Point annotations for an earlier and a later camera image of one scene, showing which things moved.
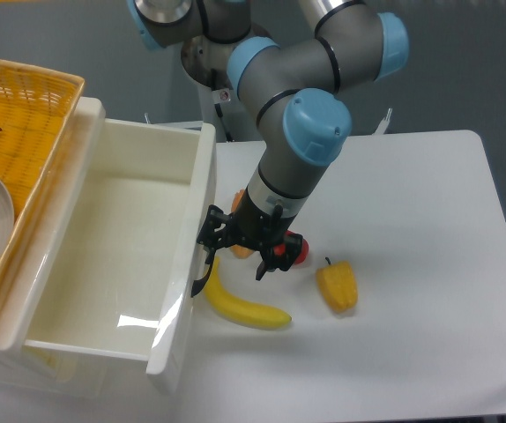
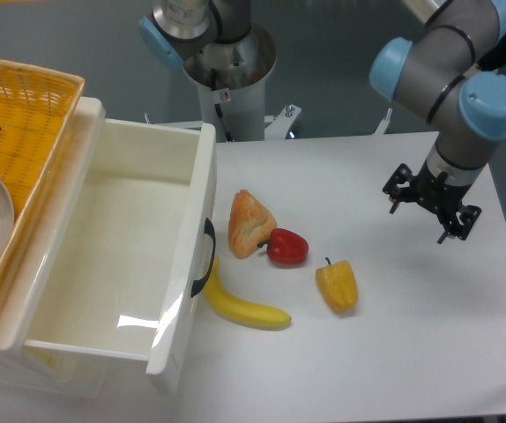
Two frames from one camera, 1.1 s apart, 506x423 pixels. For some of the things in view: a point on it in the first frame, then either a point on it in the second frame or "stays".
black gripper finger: [282, 256] → [468, 216]
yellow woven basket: [30, 115] stays
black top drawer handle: [197, 284] stays
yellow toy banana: [241, 310] stays
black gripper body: [251, 226] → [435, 194]
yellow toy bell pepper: [338, 285] stays
